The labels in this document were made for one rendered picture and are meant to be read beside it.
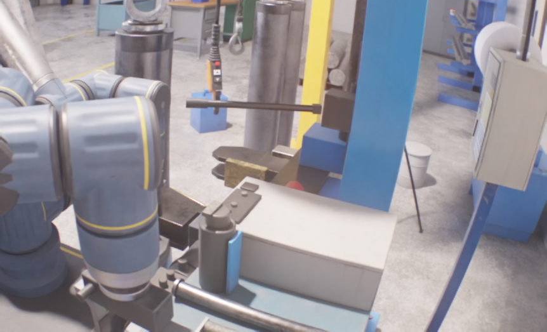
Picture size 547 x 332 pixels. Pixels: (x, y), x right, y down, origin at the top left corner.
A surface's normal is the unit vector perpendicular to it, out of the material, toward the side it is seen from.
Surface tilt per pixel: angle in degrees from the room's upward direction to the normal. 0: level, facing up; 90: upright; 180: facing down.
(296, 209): 0
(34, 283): 23
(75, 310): 0
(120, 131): 51
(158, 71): 90
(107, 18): 90
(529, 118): 90
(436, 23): 90
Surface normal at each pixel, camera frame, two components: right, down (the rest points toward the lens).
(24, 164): 0.42, 0.17
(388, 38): -0.37, 0.33
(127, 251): 0.50, 0.38
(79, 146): 0.40, -0.09
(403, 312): 0.09, -0.92
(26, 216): 0.74, 0.33
